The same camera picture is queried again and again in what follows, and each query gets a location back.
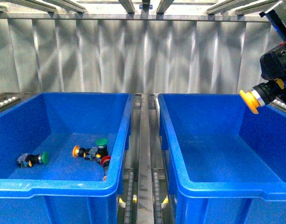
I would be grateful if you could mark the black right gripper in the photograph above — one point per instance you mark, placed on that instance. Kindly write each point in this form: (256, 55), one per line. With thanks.
(273, 62)

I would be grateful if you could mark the yellow mushroom push button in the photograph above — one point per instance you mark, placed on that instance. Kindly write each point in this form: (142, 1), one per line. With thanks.
(262, 94)

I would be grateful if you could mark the blue bin with buttons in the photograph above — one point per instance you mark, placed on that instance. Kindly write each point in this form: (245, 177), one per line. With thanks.
(67, 190)

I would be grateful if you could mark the empty blue middle bin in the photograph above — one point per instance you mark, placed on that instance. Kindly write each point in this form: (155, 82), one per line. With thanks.
(225, 165)

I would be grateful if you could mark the white roller track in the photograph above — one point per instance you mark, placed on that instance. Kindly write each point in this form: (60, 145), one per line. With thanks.
(156, 196)

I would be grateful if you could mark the green upright push button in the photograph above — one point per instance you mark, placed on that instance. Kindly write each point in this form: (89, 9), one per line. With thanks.
(101, 144)

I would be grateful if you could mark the red button lying sideways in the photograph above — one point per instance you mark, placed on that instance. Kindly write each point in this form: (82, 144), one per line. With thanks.
(105, 162)

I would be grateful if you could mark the orange button lying sideways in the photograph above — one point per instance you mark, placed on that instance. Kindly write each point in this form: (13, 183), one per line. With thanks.
(86, 153)

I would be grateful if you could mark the green button lying sideways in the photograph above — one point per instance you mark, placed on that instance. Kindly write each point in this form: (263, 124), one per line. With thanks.
(27, 160)

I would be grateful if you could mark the left roller track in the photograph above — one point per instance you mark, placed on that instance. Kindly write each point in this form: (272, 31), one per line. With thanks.
(6, 103)

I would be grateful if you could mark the metal centre rail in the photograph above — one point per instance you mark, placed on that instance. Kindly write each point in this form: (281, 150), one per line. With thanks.
(145, 185)

